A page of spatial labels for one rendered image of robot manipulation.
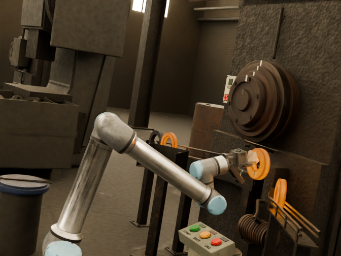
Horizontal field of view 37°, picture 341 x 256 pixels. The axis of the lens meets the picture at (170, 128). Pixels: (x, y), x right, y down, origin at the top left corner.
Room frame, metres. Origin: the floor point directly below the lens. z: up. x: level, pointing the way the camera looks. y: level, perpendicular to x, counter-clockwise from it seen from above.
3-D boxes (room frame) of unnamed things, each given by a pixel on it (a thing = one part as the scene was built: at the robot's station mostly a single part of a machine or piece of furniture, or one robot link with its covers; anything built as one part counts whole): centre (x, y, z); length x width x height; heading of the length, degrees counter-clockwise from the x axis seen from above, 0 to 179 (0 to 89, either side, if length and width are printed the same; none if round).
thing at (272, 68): (2.88, -0.47, 1.11); 0.47 x 0.06 x 0.47; 31
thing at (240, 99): (2.83, -0.39, 1.11); 0.28 x 0.06 x 0.28; 31
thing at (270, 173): (2.69, -0.61, 0.68); 0.11 x 0.08 x 0.24; 121
